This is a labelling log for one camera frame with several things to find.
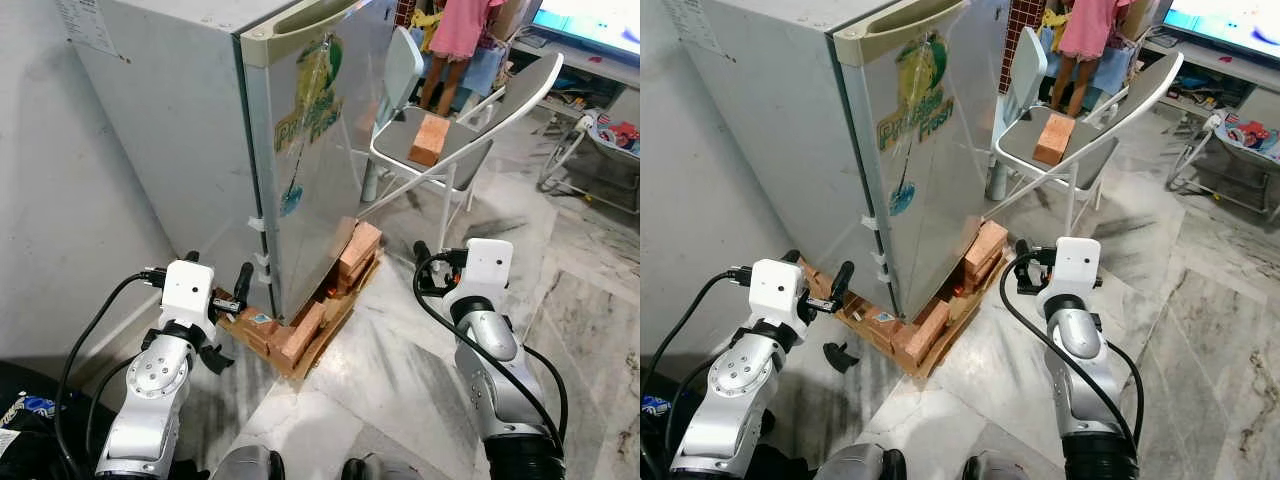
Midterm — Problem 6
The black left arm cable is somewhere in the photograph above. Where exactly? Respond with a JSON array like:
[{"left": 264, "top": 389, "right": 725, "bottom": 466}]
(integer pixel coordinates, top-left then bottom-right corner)
[
  {"left": 640, "top": 268, "right": 753, "bottom": 480},
  {"left": 55, "top": 265, "right": 166, "bottom": 480}
]

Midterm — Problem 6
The silver fridge cabinet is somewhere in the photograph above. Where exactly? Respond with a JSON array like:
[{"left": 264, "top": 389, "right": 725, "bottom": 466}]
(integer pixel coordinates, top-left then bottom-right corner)
[
  {"left": 660, "top": 0, "right": 936, "bottom": 321},
  {"left": 55, "top": 0, "right": 331, "bottom": 321}
]

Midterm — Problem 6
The flat television screen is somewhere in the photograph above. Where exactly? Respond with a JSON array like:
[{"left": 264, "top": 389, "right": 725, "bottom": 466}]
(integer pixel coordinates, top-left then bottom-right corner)
[
  {"left": 530, "top": 0, "right": 641, "bottom": 56},
  {"left": 1160, "top": 0, "right": 1280, "bottom": 61}
]

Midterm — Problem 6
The grey white folding chair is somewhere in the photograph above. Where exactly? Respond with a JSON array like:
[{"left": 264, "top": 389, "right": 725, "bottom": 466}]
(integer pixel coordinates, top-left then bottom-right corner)
[
  {"left": 985, "top": 25, "right": 1186, "bottom": 236},
  {"left": 360, "top": 25, "right": 566, "bottom": 256}
]

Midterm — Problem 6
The white paper label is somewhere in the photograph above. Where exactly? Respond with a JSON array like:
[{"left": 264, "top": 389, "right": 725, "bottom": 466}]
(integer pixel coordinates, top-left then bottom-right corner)
[
  {"left": 55, "top": 0, "right": 123, "bottom": 59},
  {"left": 662, "top": 0, "right": 729, "bottom": 56}
]

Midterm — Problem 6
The grey right robot leg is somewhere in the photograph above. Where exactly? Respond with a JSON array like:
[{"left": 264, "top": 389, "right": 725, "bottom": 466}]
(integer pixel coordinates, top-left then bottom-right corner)
[
  {"left": 340, "top": 455, "right": 426, "bottom": 480},
  {"left": 960, "top": 450, "right": 1031, "bottom": 480}
]

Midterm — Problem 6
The child in pink dress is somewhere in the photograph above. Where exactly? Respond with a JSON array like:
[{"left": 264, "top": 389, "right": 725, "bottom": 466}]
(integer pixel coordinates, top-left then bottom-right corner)
[
  {"left": 415, "top": 0, "right": 506, "bottom": 116},
  {"left": 1045, "top": 0, "right": 1136, "bottom": 119}
]

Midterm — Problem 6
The white television stand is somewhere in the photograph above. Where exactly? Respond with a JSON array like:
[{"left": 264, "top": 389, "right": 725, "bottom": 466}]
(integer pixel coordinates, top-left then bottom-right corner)
[
  {"left": 1140, "top": 40, "right": 1280, "bottom": 121},
  {"left": 505, "top": 40, "right": 641, "bottom": 131}
]

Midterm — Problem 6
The grey left robot leg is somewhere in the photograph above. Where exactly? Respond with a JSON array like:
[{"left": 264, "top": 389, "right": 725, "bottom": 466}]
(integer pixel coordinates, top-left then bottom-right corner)
[
  {"left": 210, "top": 445, "right": 286, "bottom": 480},
  {"left": 815, "top": 443, "right": 906, "bottom": 480}
]

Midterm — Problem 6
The small black plastic piece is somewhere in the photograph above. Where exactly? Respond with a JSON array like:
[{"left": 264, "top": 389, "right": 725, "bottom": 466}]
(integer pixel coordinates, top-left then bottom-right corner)
[
  {"left": 198, "top": 342, "right": 237, "bottom": 377},
  {"left": 822, "top": 342, "right": 861, "bottom": 374}
]

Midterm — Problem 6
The grey robot leg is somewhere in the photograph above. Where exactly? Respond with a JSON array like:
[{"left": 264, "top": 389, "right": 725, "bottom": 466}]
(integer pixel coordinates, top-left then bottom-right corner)
[
  {"left": 340, "top": 455, "right": 426, "bottom": 480},
  {"left": 815, "top": 443, "right": 906, "bottom": 480},
  {"left": 210, "top": 445, "right": 286, "bottom": 480},
  {"left": 960, "top": 450, "right": 1031, "bottom": 480}
]

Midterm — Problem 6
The red clay brick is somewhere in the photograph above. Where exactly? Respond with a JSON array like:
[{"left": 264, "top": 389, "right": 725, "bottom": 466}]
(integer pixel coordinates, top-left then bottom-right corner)
[
  {"left": 338, "top": 220, "right": 384, "bottom": 276},
  {"left": 280, "top": 300, "right": 329, "bottom": 369},
  {"left": 325, "top": 262, "right": 379, "bottom": 299},
  {"left": 1033, "top": 112, "right": 1076, "bottom": 167},
  {"left": 905, "top": 298, "right": 951, "bottom": 369},
  {"left": 965, "top": 220, "right": 1009, "bottom": 276},
  {"left": 955, "top": 262, "right": 1001, "bottom": 299},
  {"left": 408, "top": 113, "right": 449, "bottom": 168},
  {"left": 860, "top": 305, "right": 906, "bottom": 346},
  {"left": 235, "top": 308, "right": 286, "bottom": 351}
]

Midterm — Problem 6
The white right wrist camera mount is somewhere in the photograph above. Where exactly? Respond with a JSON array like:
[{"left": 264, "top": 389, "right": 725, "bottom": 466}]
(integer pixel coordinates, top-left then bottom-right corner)
[
  {"left": 1040, "top": 237, "right": 1102, "bottom": 302},
  {"left": 455, "top": 238, "right": 515, "bottom": 302}
]

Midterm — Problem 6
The silver fridge door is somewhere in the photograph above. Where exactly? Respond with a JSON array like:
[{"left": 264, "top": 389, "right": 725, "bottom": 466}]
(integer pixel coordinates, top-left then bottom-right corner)
[
  {"left": 832, "top": 0, "right": 1013, "bottom": 323},
  {"left": 238, "top": 0, "right": 401, "bottom": 323}
]

